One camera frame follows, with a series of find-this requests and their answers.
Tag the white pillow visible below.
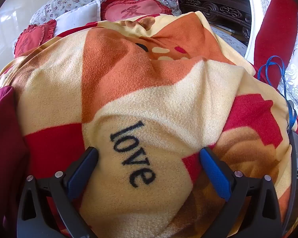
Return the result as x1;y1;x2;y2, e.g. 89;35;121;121
46;0;101;39

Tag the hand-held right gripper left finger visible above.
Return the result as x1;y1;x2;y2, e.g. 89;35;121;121
17;147;99;238

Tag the blue lanyard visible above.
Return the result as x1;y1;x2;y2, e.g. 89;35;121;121
258;56;297;131

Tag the printed orange red blanket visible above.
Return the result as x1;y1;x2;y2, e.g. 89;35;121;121
0;11;298;238

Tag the maroon small garment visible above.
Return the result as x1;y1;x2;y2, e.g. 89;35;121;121
0;86;30;238

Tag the red heart-shaped pillow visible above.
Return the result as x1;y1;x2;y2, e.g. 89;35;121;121
101;0;173;21
14;19;57;58

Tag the dark carved wooden headboard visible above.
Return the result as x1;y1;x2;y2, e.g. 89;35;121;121
171;0;252;46

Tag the grey floral bed sheet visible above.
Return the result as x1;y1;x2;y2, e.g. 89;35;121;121
211;26;247;55

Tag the white curved frame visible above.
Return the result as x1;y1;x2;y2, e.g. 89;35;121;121
243;0;266;57

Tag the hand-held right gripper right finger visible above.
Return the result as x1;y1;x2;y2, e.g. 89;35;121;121
199;147;286;238

